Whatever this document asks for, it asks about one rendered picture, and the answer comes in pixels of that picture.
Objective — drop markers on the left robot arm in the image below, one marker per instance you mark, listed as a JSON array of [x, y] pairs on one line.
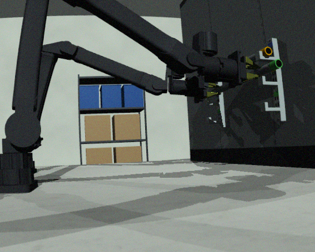
[[140, 79]]

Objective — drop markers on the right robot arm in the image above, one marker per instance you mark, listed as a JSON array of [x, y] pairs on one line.
[[23, 129]]

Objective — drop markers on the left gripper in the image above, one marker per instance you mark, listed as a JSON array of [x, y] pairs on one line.
[[204, 93]]

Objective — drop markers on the black wall panel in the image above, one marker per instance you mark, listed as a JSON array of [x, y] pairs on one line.
[[253, 137]]

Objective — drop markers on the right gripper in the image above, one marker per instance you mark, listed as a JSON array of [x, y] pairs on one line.
[[236, 69]]

